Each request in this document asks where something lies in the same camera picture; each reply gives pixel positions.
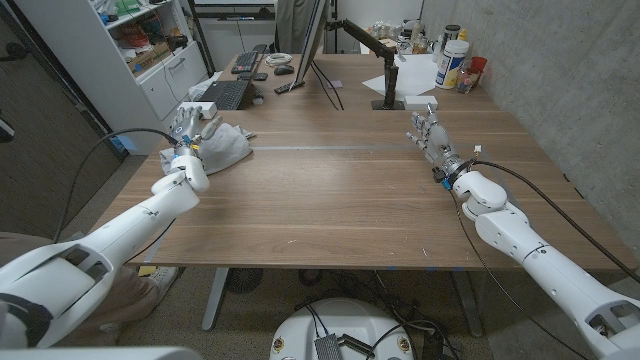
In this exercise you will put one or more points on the white paper sheet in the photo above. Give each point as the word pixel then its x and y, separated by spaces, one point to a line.
pixel 412 75

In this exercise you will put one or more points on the white box with ports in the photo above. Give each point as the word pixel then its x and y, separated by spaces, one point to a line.
pixel 205 108

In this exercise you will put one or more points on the black computer mouse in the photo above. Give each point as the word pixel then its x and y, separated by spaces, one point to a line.
pixel 283 70

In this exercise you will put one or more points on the dark lidded canister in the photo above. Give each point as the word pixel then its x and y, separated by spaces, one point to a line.
pixel 451 34

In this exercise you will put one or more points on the person's beige trouser leg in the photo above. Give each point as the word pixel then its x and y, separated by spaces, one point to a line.
pixel 125 305

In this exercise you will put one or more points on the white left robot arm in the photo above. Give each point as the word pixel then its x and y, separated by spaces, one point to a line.
pixel 150 215

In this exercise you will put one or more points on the white sneaker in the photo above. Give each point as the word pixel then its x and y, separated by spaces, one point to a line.
pixel 164 277

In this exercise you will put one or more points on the small white connector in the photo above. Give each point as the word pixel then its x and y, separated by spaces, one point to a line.
pixel 477 149

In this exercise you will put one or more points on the black remote control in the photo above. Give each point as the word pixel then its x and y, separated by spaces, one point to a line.
pixel 289 87

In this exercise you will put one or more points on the grey beige hanging coat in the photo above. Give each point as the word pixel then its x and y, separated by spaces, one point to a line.
pixel 292 17

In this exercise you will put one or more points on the cardboard box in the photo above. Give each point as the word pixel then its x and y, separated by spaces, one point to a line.
pixel 148 57

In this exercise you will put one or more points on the grey metal table leg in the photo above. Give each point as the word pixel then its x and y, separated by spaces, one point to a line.
pixel 469 305
pixel 215 300

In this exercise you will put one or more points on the whiteboard with black frame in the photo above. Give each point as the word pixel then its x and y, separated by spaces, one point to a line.
pixel 232 7

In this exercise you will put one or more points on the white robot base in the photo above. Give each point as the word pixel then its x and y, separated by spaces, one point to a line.
pixel 345 320

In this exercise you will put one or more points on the white wipes canister blue label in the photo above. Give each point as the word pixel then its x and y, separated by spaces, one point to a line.
pixel 451 65

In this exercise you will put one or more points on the pink sticky note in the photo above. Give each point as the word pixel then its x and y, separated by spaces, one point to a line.
pixel 334 84

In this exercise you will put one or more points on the black round fan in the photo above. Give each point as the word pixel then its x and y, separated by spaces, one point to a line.
pixel 244 280

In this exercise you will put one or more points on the white shelf cabinet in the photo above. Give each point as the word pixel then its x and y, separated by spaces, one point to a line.
pixel 100 65

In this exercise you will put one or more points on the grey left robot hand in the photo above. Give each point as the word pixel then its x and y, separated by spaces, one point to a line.
pixel 187 132

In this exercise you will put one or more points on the black laptop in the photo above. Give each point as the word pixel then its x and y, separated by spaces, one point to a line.
pixel 227 94

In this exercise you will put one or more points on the red cup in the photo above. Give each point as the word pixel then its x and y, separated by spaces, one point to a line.
pixel 478 65

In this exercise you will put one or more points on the white crumpled shirt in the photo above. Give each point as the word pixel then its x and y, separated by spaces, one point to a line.
pixel 230 147

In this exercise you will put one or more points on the small white box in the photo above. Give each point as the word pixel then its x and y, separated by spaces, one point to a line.
pixel 420 102

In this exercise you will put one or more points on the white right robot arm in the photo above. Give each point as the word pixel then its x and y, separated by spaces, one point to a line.
pixel 550 275

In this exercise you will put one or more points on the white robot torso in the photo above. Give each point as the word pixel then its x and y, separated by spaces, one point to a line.
pixel 100 354

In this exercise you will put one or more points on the yellow capped bottle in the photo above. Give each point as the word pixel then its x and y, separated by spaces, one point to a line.
pixel 462 35

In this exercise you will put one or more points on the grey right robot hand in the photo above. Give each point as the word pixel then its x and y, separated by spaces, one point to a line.
pixel 439 147

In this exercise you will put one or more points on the black computer monitor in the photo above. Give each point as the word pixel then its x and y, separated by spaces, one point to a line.
pixel 312 35

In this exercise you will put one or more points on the black keyboard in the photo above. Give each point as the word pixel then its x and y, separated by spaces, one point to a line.
pixel 244 62

